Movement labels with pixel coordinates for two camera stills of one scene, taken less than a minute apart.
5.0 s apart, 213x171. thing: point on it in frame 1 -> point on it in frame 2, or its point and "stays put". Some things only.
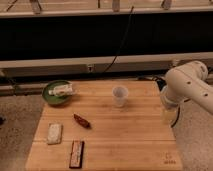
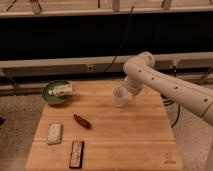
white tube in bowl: [64, 90] stays put
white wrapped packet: [54, 133] stays put
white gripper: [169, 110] -> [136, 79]
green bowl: [57, 92] stays put
